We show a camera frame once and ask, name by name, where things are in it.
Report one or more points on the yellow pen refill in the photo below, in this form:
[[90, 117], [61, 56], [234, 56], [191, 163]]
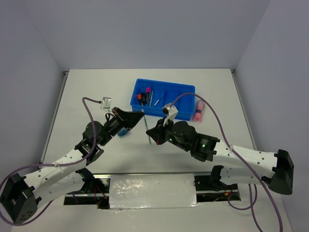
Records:
[[151, 97]]

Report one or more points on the blue jar left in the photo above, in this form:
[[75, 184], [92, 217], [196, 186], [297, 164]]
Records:
[[122, 132]]

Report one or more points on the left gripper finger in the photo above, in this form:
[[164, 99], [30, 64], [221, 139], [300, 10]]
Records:
[[130, 116], [132, 122]]

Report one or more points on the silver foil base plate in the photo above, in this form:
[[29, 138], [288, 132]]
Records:
[[152, 191]]

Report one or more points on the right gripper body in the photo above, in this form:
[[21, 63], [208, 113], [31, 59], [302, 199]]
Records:
[[169, 136]]

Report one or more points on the pink glue bottle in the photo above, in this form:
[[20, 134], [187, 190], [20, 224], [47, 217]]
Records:
[[198, 111]]

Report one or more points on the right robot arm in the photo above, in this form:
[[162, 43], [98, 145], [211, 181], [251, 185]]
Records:
[[232, 164]]

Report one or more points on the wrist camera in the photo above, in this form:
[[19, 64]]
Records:
[[170, 111], [105, 104]]

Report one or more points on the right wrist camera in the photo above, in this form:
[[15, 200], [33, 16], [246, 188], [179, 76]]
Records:
[[170, 111]]

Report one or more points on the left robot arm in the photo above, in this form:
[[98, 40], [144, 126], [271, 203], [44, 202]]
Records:
[[22, 196]]

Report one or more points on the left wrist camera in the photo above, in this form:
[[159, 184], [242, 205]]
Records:
[[105, 104]]

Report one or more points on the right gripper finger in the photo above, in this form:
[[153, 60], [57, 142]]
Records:
[[154, 131], [155, 136]]

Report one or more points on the pink cap black highlighter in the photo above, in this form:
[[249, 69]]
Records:
[[147, 95]]

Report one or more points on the blue cap black highlighter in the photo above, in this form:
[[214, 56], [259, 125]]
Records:
[[143, 98]]

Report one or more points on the blue compartment tray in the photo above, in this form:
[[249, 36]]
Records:
[[185, 105]]

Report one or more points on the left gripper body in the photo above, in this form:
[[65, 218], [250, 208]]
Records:
[[114, 113]]

